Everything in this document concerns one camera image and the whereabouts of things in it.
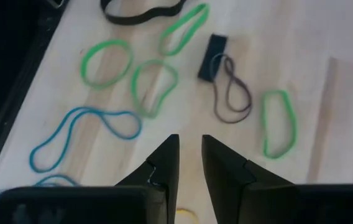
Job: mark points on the grey brown thin rubber band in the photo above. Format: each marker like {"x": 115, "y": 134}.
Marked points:
{"x": 250, "y": 101}

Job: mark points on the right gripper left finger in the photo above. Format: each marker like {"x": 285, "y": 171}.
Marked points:
{"x": 71, "y": 205}

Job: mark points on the yellow rubber band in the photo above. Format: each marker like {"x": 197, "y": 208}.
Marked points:
{"x": 184, "y": 211}

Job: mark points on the round green rubber band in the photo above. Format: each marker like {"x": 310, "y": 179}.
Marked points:
{"x": 83, "y": 67}

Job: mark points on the blue rubber band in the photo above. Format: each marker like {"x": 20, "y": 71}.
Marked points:
{"x": 55, "y": 177}
{"x": 32, "y": 157}

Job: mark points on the short wide black rubber band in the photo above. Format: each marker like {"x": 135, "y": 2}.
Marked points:
{"x": 218, "y": 42}

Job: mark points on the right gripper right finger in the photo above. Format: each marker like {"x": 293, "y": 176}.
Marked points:
{"x": 257, "y": 202}

